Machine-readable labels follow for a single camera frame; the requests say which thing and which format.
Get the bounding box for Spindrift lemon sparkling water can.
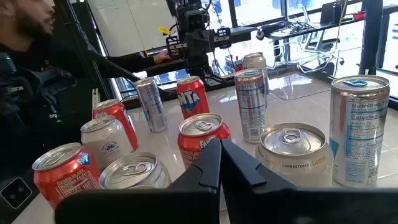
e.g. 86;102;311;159
242;52;270;94
80;115;134;170
254;122;335;188
99;151;172;190

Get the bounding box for person's hand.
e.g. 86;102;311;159
153;50;172;65

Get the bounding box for black box device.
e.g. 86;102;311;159
320;0;343;24

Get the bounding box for black vertical post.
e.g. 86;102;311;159
358;0;388;76

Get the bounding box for red canister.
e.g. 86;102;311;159
233;57;245;73

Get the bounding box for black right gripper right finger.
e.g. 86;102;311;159
220;138;398;224

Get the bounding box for white sticks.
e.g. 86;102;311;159
91;88;101;110

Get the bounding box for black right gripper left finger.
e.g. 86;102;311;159
54;138;222;224

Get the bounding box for slim silver blue can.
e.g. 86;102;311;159
233;68;267;144
134;77;169;134
329;74;391;189

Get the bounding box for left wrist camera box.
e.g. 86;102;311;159
183;8;209;32

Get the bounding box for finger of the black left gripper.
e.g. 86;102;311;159
215;27;233;50
165;34;188;60

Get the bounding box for black office desk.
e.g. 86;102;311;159
256;17;365;42

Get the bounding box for person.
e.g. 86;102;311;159
0;0;172;190

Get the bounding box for black diagonal frame strut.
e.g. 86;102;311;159
62;0;142;100

